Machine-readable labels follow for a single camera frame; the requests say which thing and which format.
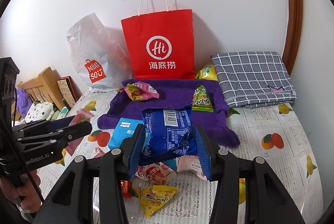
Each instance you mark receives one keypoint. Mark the pink yellow snack packet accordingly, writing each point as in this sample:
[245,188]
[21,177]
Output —
[141,91]

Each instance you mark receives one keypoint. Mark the pink toy story candy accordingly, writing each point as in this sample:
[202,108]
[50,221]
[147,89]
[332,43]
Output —
[81,116]

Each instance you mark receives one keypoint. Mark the yellow bag behind towel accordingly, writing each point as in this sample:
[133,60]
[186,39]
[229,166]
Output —
[207,73]

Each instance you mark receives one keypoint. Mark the yellow triangular snack packet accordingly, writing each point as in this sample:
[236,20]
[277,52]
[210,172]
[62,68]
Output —
[153,198]

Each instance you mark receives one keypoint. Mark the green snack packet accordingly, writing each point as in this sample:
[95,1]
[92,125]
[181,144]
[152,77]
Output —
[201,100]

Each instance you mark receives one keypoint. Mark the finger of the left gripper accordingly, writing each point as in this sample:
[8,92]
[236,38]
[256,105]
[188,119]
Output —
[57,135]
[43,125]

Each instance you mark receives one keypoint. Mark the blue snack packet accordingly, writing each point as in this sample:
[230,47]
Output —
[171,134]

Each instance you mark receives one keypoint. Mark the red snack packet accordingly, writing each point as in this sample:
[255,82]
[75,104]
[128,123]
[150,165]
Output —
[127,189]

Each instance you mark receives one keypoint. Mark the purple towel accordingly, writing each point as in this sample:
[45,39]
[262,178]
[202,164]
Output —
[175,94]

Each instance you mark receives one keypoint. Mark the blue tissue pack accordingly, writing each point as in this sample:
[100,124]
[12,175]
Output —
[124,129]

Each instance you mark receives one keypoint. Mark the purple plush item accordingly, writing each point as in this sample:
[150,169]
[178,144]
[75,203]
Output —
[24,102]

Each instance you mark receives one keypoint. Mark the brown patterned box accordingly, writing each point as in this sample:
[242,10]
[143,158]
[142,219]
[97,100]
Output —
[67,90]

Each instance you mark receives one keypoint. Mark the pink candy packet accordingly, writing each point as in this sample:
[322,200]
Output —
[98,152]

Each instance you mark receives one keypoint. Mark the fruit print tablecloth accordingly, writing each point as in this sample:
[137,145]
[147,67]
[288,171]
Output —
[278,138]

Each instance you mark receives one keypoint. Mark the wooden chair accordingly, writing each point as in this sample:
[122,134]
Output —
[44,88]

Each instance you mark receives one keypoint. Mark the white dotted pouch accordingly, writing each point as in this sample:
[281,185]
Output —
[39,111]

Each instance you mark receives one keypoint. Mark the pale pink snack packet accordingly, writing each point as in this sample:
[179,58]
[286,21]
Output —
[192,164]

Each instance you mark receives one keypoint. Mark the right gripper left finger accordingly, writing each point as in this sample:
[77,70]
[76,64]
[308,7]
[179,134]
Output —
[71,198]

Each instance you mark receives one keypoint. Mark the white red strawberry packet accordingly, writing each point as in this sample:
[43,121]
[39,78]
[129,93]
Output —
[156,173]

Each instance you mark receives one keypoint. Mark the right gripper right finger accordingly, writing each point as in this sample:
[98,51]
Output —
[267,200]

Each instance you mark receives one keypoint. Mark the white Miniso plastic bag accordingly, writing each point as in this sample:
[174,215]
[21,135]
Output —
[97,58]

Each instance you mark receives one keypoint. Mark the brown wooden door frame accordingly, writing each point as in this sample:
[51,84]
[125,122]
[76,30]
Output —
[293,33]

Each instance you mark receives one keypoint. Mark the left hand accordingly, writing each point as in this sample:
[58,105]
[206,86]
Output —
[31,201]

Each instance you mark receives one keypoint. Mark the red paper shopping bag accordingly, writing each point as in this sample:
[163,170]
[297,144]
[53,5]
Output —
[161,44]

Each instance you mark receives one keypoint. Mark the grey checked folded cloth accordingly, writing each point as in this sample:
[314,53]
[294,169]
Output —
[253,79]

